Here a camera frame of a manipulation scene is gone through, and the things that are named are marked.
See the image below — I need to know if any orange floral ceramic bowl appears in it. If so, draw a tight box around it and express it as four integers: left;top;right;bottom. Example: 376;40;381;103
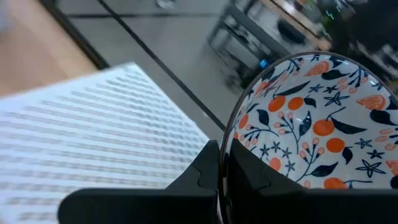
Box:
218;51;398;224

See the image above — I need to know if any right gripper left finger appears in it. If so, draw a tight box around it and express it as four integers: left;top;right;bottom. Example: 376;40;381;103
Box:
57;139;220;224

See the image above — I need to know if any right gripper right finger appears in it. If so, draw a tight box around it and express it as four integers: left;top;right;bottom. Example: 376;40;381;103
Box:
226;138;398;224

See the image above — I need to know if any black metal cart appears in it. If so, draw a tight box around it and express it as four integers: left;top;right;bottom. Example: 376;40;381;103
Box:
206;0;332;90

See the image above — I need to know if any white riser shelf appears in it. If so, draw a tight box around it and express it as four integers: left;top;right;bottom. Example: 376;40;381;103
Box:
0;62;210;224

